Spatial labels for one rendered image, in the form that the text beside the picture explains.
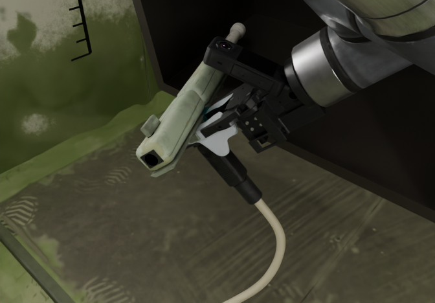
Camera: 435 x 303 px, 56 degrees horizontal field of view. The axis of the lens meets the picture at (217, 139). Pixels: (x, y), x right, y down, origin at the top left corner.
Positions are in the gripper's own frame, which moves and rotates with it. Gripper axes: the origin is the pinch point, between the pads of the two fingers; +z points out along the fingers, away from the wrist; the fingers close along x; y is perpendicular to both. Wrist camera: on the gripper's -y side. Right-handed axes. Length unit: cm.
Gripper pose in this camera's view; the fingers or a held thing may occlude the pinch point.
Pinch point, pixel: (192, 128)
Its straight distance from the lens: 64.3
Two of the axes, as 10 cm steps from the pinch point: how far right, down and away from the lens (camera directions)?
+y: 6.3, 7.2, 3.1
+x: 2.8, -5.8, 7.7
